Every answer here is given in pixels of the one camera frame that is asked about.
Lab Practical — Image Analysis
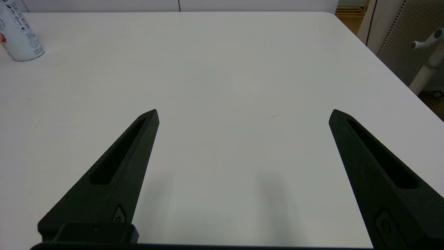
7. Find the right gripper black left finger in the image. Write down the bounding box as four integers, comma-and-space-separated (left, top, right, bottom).
37, 109, 160, 241

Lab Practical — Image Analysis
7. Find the blue capped white bottle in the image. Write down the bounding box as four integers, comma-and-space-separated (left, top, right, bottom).
0, 0, 45, 62

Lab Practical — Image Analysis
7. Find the white perforated panel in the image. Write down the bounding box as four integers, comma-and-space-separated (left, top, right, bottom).
376, 0, 444, 87

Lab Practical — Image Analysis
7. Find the white side table leg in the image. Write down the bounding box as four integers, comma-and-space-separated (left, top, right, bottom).
409, 44, 444, 96

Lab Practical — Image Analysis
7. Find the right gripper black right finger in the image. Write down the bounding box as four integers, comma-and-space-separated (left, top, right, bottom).
328, 109, 444, 250

